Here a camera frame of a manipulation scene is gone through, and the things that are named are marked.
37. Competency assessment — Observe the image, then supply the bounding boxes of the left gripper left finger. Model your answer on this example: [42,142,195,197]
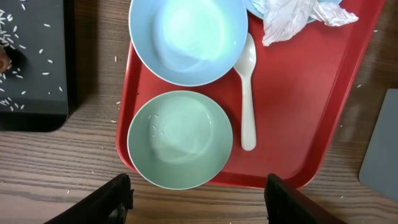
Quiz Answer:
[45,174,134,224]

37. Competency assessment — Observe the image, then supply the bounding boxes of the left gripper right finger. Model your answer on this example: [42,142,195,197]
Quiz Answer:
[264,174,345,224]

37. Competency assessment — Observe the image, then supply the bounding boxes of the light green bowl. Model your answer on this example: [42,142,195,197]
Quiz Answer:
[127,90,233,190]

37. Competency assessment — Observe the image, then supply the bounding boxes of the light blue bowl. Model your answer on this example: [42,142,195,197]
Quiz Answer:
[129,0,248,86]

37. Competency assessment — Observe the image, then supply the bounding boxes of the brown chocolate pastry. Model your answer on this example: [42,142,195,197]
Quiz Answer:
[0,47,10,73]

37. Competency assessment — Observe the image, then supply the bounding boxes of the white napkin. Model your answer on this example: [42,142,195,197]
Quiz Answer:
[251,0,358,47]

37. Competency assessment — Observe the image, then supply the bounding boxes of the grey dishwasher rack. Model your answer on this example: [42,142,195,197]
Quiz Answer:
[359,88,397,201]

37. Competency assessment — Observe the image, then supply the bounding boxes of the red serving tray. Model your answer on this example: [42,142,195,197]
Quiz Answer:
[115,0,386,190]

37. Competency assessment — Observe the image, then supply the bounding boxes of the black plastic tray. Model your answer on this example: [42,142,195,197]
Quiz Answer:
[1,0,76,133]

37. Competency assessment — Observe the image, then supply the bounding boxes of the white plastic spoon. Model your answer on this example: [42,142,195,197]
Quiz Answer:
[233,33,257,151]

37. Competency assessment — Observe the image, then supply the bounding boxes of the light blue plate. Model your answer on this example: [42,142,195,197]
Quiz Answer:
[242,0,343,24]

